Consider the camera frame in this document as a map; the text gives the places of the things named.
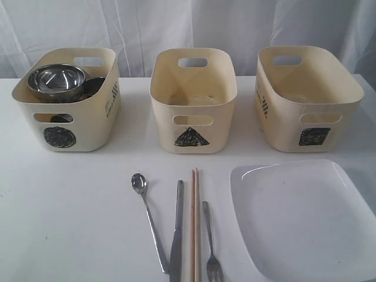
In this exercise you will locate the white backdrop curtain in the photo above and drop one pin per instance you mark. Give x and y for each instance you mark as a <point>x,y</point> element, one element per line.
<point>139,30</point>

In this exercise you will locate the steel table knife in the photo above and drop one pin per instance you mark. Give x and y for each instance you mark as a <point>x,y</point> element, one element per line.
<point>176,248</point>

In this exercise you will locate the cream bin with triangle mark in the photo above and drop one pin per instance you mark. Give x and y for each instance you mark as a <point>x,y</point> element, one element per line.
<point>193,92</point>

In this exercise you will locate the steel fork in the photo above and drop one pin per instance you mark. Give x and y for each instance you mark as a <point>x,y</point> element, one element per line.
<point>213,266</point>

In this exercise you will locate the steel mug with handle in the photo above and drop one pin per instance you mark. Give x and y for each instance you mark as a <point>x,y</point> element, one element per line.
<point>92,86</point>

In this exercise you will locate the stainless steel bowl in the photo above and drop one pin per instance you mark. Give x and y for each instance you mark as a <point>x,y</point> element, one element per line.
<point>57,83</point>

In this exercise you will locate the long steel spoon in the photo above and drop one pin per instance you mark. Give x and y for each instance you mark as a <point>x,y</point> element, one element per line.
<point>140,186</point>

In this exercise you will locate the white square plate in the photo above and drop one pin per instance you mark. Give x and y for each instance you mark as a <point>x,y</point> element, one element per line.
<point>304,221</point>

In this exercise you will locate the cream bin with square mark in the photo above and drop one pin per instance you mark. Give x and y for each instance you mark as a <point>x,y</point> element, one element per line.
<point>305,98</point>

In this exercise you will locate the cream bin with circle mark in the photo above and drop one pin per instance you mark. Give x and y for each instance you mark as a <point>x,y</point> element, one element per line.
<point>93,118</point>

